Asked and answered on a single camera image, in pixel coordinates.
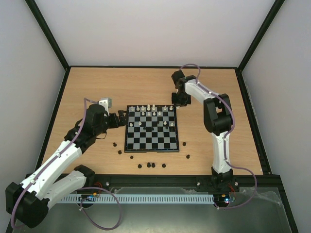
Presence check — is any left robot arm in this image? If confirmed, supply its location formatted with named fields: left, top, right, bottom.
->
left=5, top=104, right=125, bottom=229

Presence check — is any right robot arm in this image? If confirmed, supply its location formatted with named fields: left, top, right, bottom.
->
left=172, top=70, right=235, bottom=192

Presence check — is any black silver chess board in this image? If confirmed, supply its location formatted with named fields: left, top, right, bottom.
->
left=124, top=104, right=179, bottom=153

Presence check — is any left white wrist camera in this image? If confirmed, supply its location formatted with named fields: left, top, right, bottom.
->
left=98, top=98, right=112, bottom=116

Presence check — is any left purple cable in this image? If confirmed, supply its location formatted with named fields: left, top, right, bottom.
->
left=10, top=98, right=123, bottom=230

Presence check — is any grey slotted cable duct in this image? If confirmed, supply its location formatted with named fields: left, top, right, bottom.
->
left=59, top=194, right=214, bottom=204

